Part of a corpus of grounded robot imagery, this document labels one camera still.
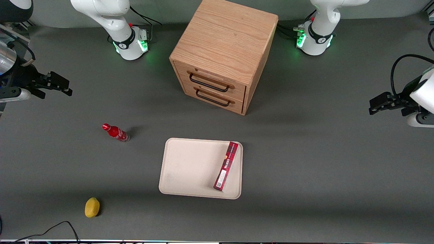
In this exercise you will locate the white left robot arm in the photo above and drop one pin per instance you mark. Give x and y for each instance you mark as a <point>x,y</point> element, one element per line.
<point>318,37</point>

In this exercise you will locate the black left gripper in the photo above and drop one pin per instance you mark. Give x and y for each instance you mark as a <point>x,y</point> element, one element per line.
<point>402,100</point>

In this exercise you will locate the red coke bottle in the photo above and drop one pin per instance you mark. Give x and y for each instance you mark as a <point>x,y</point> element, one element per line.
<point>117,133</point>

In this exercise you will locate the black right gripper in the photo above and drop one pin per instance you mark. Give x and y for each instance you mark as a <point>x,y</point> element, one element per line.
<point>24,78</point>

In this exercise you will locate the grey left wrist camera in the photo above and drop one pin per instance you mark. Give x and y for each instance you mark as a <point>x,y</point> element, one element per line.
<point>422,120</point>

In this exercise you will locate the long red cardboard box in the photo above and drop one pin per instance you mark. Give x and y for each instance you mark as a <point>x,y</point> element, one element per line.
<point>226,166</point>

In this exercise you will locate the yellow lemon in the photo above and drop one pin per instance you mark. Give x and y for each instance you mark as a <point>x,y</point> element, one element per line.
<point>92,207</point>

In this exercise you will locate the wooden drawer cabinet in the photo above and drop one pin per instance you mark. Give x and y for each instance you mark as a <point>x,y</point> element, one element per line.
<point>223,37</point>

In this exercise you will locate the beige rectangular tray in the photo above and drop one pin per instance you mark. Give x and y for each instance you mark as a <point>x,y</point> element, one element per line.
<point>190,169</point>

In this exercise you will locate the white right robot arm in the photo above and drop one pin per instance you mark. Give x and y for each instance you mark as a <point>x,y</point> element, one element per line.
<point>125,40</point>

